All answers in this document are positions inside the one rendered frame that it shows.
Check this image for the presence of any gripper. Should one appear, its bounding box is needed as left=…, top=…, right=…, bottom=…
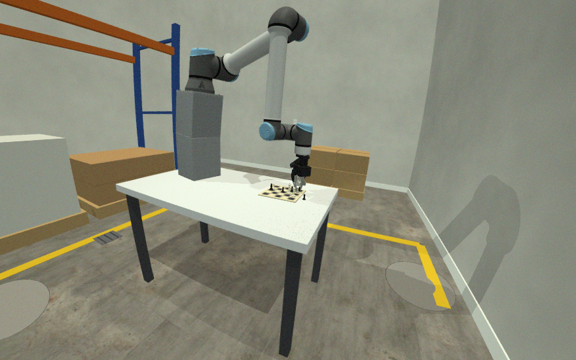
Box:
left=291, top=154, right=312, bottom=191

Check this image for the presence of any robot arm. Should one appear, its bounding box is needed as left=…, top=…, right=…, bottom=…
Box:
left=185, top=7, right=313, bottom=156

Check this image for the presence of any black and cream chessboard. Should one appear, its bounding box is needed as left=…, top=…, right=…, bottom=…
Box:
left=259, top=185, right=306, bottom=203

